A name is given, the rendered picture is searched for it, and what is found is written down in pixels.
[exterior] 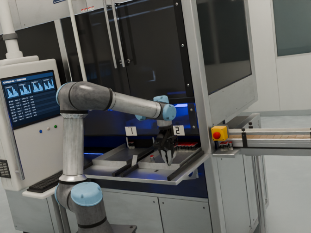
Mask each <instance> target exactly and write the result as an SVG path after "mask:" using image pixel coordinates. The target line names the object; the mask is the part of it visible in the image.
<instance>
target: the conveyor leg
mask: <svg viewBox="0 0 311 233"><path fill-rule="evenodd" d="M245 156H251V159H252V168H253V176H254V184H255V196H256V205H257V213H258V222H259V230H260V233H268V226H267V214H266V205H265V197H264V188H263V179H262V170H261V158H260V156H262V155H245Z"/></svg>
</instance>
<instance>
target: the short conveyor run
mask: <svg viewBox="0 0 311 233"><path fill-rule="evenodd" d="M249 125H250V126H249V128H248V129H245V128H242V129H229V138H227V139H226V140H225V141H224V142H226V141H228V142H230V141H231V142H232V144H233V148H240V149H241V152H240V153H239V154H246V155H281V156H311V128H276V129H254V128H253V126H251V125H252V122H249ZM221 142H222V141H218V148H220V143H221Z"/></svg>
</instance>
